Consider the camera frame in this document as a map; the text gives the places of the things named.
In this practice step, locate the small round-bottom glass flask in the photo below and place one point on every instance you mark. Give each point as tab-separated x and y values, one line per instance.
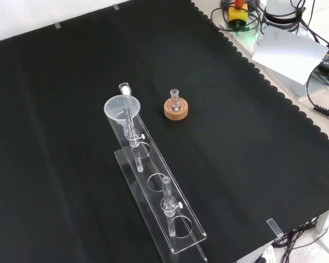
175	103

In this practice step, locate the white power strip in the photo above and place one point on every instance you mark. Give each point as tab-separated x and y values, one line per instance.
269	254

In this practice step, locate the black cloth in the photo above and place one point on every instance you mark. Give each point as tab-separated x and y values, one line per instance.
57	137

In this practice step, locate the grey tape strip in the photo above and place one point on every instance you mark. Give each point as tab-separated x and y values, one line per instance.
57	25
116	6

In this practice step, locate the yellow stop button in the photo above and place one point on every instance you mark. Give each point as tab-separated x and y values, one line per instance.
237	13

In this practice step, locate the pale grey board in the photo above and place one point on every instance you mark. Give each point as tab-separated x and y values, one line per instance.
288	54

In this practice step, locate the white table leg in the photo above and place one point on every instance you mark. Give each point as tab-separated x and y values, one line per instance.
325	220

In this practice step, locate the clear plastic funnel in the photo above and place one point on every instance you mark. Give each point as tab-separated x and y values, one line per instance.
118	105

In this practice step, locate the clear acrylic funnel stand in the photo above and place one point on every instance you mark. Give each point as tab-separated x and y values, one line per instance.
156	178

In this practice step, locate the clear plastic cloth clip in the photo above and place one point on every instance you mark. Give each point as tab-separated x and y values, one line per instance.
274	227

